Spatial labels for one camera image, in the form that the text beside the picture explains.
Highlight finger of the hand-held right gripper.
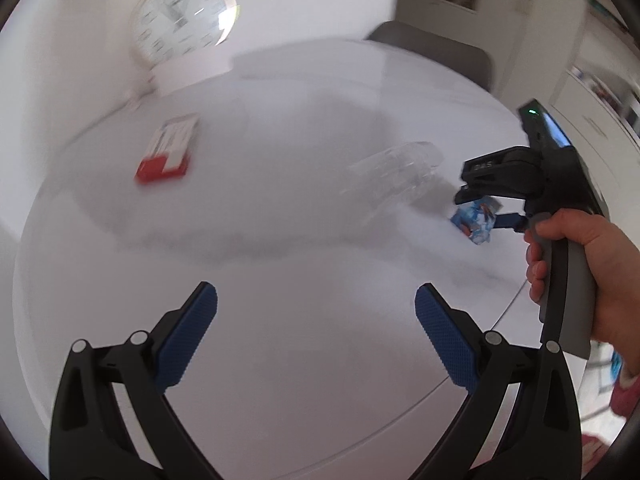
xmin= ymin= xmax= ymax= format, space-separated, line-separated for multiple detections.
xmin=454 ymin=184 xmax=526 ymax=207
xmin=494 ymin=211 xmax=530 ymax=233

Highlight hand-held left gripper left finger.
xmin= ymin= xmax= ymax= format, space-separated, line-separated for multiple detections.
xmin=49 ymin=281 xmax=223 ymax=480

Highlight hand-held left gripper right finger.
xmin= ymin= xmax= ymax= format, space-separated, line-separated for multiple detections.
xmin=410 ymin=283 xmax=584 ymax=480

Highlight blue snack wrapper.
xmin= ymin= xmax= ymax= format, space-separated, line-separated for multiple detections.
xmin=450 ymin=199 xmax=503 ymax=246

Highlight person's right hand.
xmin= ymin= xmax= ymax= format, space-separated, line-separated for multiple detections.
xmin=524 ymin=208 xmax=640 ymax=345

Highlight clear plastic bottle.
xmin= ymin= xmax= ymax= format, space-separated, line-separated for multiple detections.
xmin=344 ymin=141 xmax=444 ymax=212

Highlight beige cabinet with drawers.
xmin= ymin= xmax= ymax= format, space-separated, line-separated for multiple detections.
xmin=562 ymin=0 xmax=640 ymax=143

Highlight red and white box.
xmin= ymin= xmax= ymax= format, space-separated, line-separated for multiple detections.
xmin=135 ymin=115 xmax=201 ymax=184

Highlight round white clock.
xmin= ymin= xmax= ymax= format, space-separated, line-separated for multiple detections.
xmin=130 ymin=0 xmax=239 ymax=70

